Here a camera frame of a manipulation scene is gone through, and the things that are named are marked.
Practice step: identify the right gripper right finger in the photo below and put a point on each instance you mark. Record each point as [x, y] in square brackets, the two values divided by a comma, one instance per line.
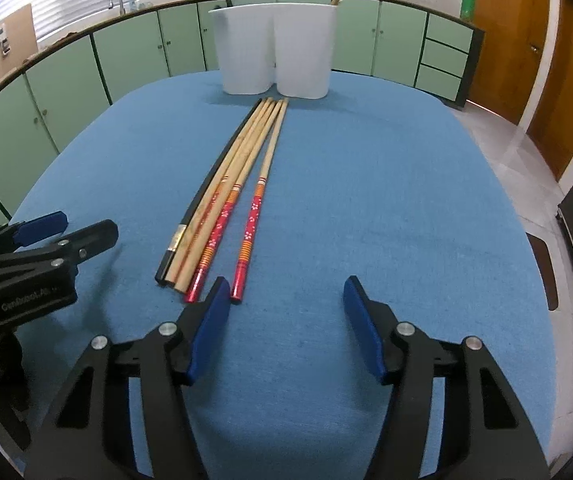
[486, 433]

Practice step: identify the blue table mat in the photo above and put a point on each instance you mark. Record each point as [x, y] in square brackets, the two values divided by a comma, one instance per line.
[375, 180]

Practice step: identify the green bottle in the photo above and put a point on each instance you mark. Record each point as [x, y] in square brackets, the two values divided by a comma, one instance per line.
[467, 8]

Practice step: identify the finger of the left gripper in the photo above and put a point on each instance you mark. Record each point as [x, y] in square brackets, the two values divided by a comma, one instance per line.
[64, 255]
[32, 231]

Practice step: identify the white twin utensil holder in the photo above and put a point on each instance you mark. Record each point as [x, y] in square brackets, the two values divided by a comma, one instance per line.
[288, 46]

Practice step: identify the green lower kitchen cabinets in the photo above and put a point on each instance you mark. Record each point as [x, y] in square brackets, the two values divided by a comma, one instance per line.
[55, 94]

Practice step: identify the red patterned bamboo chopstick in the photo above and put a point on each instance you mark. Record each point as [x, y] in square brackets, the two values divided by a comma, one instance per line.
[225, 211]

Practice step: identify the brown wooden door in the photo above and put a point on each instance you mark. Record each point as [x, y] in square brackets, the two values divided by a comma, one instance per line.
[514, 36]
[551, 129]

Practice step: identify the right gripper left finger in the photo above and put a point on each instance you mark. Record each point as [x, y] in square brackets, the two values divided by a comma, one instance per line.
[86, 433]

